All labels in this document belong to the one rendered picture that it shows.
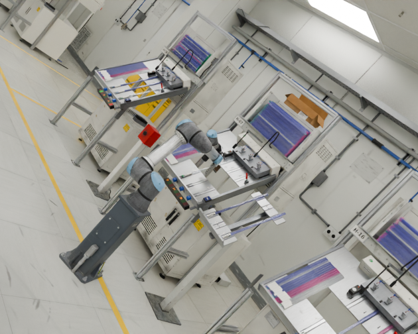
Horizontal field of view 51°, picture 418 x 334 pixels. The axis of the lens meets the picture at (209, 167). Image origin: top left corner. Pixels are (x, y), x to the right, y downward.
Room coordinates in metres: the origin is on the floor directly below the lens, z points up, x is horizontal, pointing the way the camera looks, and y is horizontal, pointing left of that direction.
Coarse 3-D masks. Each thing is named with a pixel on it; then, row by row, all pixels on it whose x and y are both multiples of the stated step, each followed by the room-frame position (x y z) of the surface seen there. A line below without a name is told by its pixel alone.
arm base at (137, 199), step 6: (132, 192) 2.66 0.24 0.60; (138, 192) 2.62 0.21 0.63; (132, 198) 2.61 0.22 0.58; (138, 198) 2.60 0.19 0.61; (144, 198) 2.61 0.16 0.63; (132, 204) 2.59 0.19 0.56; (138, 204) 2.60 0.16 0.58; (144, 204) 2.62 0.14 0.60; (138, 210) 2.60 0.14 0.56; (144, 210) 2.63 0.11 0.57
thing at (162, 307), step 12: (240, 228) 2.97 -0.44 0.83; (216, 252) 2.97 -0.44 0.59; (204, 264) 2.97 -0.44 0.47; (192, 276) 2.97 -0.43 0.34; (180, 288) 2.98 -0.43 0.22; (156, 300) 3.02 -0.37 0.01; (168, 300) 2.98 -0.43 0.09; (156, 312) 2.88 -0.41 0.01; (168, 312) 3.01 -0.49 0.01; (180, 324) 3.00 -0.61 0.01
